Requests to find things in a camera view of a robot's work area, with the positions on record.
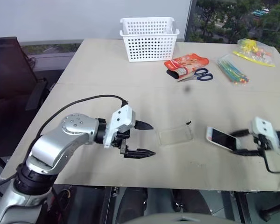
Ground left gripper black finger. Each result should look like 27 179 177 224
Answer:
134 120 154 131
119 139 156 160

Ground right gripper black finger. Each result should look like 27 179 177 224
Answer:
232 149 264 156
230 129 251 139

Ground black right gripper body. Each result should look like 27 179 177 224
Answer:
253 134 275 152

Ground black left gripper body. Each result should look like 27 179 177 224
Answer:
111 128 131 150

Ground white smartphone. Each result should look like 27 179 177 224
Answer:
205 126 241 152

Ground clear plastic phone case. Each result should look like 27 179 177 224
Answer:
158 127 194 147

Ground dark rounded shape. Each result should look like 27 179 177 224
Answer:
172 189 212 217
115 187 148 224

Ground black chair base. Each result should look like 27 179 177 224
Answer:
259 200 280 222

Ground orange snack pouch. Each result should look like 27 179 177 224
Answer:
164 53 210 80

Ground white perforated plastic basket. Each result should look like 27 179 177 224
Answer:
120 17 175 35
119 28 180 63

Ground zip bag of colourful bits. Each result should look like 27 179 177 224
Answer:
232 38 276 68

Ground black office chair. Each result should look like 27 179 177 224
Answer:
0 36 49 159

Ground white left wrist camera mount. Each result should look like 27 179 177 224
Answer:
103 105 136 149

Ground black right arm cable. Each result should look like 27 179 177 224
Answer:
262 150 280 175

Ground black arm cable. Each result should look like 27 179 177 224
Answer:
35 94 129 143
262 150 280 175

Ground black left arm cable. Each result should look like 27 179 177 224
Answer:
35 94 129 143

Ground bag of colourful cable ties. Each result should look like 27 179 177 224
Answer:
216 54 250 86

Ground blue-handled scissors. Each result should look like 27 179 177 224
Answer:
176 68 214 83

